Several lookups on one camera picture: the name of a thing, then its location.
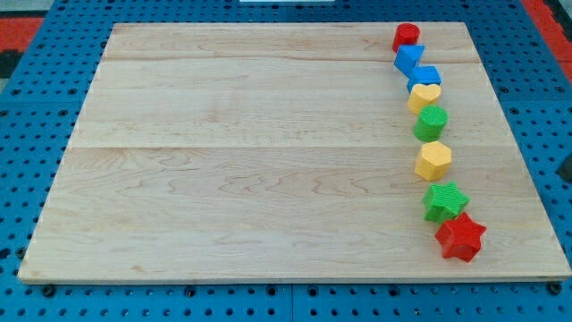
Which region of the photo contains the yellow heart block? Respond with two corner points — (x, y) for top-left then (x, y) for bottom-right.
(407, 84), (442, 114)

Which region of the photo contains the wooden board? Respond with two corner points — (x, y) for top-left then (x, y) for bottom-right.
(18, 22), (571, 285)

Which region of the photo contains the yellow hexagon block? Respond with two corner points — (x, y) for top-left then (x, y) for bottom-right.
(414, 141), (452, 181)

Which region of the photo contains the green cylinder block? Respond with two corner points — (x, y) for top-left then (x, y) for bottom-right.
(413, 106), (449, 142)

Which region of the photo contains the blue triangle block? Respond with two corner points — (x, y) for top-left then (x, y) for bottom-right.
(394, 45), (425, 77)

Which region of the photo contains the green star block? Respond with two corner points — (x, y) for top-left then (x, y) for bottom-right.
(422, 181), (470, 224)

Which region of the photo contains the blue cube block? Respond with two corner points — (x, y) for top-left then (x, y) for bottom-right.
(407, 65), (442, 92)

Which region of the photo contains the red cylinder block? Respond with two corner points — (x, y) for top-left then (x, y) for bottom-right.
(391, 22), (421, 53)

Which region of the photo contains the red star block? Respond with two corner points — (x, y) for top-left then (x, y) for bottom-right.
(435, 212), (486, 262)

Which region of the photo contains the dark object at right edge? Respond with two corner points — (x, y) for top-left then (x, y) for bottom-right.
(556, 155), (572, 183)

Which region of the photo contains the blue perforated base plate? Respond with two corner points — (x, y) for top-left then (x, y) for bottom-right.
(1, 0), (571, 321)

